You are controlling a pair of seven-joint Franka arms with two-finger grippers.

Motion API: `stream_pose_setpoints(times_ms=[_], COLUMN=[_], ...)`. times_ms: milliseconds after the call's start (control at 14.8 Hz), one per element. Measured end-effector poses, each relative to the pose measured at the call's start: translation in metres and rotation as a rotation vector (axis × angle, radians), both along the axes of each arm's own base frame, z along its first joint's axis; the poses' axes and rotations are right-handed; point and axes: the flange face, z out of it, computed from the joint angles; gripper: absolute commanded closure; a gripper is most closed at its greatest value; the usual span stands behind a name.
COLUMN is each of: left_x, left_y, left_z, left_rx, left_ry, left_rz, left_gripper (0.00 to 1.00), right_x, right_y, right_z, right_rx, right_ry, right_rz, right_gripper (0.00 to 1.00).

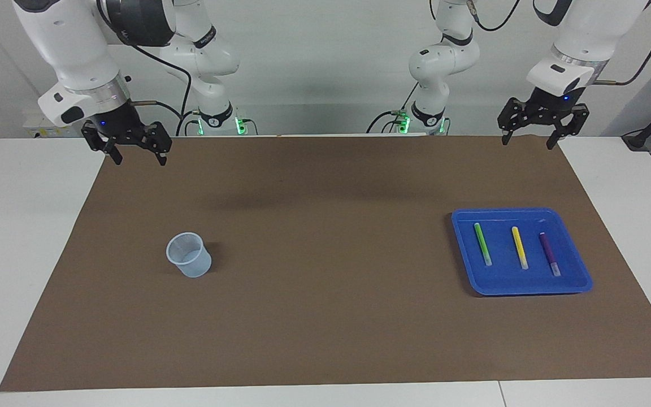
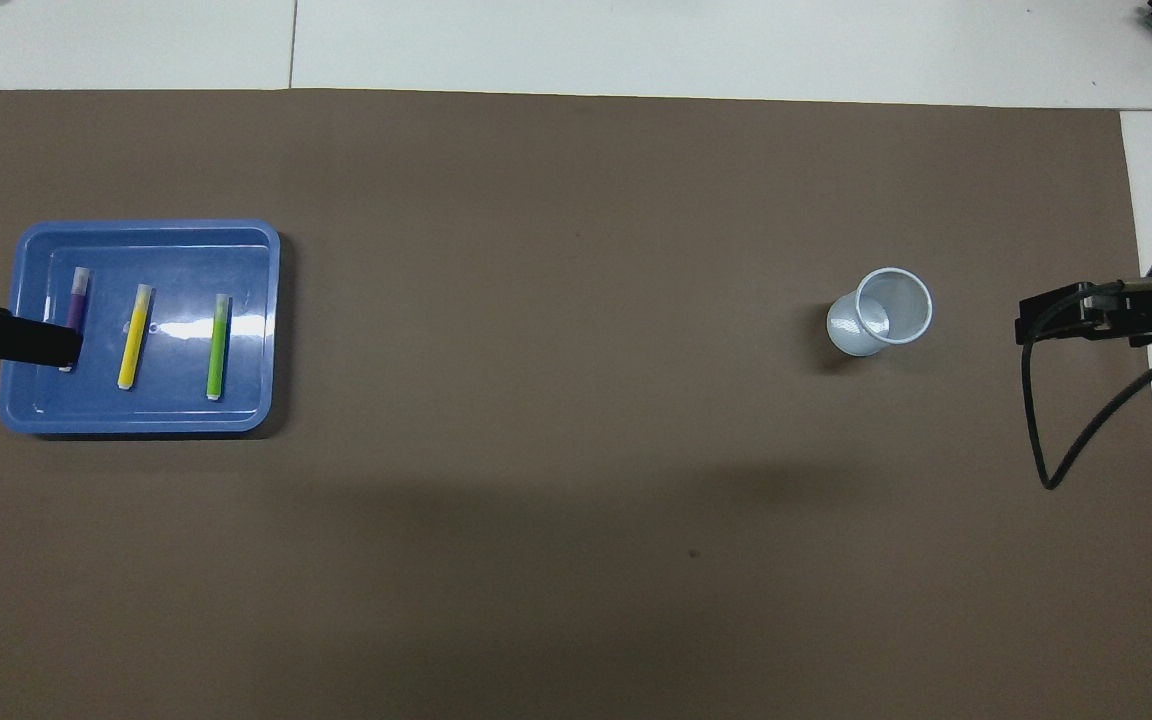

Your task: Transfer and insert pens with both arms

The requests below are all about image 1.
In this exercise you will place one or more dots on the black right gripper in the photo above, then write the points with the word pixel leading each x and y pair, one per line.
pixel 119 124

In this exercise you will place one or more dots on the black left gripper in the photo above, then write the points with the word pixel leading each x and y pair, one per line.
pixel 548 104

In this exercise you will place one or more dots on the yellow pen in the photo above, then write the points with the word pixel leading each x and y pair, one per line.
pixel 519 247

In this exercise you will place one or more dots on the purple pen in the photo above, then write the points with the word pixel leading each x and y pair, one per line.
pixel 549 254

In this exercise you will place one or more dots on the green pen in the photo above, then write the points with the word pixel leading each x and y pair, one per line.
pixel 482 243

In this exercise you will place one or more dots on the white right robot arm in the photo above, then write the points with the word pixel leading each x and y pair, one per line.
pixel 71 51

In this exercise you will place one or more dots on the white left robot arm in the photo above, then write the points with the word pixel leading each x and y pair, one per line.
pixel 444 62

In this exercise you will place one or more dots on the white power strip box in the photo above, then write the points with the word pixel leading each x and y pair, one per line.
pixel 34 131

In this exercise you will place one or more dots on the translucent plastic cup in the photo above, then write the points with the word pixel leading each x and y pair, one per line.
pixel 190 257

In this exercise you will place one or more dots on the blue plastic tray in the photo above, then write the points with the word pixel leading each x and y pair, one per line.
pixel 506 280

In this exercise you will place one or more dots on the brown table mat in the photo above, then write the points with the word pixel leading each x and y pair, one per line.
pixel 325 316

